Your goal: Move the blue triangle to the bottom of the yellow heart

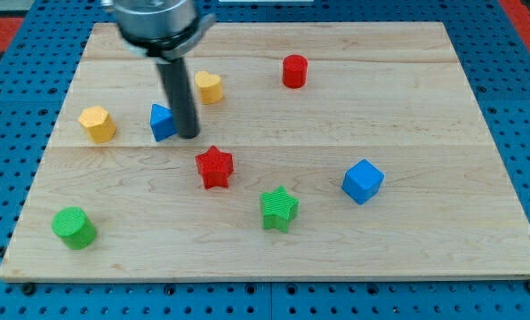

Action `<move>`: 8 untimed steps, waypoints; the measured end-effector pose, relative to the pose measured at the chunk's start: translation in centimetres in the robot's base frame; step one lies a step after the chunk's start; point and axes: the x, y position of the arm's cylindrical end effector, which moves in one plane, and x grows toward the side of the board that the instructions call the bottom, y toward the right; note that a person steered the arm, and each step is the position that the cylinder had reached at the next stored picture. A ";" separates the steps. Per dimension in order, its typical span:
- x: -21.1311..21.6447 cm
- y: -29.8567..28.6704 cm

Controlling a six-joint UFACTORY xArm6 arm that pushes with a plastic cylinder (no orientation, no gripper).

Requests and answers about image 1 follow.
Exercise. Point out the yellow heart block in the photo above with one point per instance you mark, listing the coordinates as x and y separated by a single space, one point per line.
209 87

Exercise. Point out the blue cube block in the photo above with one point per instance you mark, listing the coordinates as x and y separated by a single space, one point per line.
362 181

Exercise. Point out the green star block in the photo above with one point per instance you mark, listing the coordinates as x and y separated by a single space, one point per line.
278 209

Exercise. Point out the red star block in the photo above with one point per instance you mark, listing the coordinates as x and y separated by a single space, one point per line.
215 167

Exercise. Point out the yellow hexagon block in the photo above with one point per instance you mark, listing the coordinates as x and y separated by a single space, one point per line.
97 124

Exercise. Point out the green cylinder block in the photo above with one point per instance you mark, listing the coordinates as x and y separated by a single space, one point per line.
73 227

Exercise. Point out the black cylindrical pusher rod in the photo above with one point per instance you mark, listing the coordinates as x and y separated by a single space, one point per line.
175 79

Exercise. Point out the red cylinder block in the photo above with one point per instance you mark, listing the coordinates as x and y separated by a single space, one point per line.
295 69

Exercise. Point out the blue triangle block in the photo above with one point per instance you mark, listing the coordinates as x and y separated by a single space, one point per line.
161 122

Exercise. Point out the wooden board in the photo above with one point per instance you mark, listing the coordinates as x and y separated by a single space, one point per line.
393 93

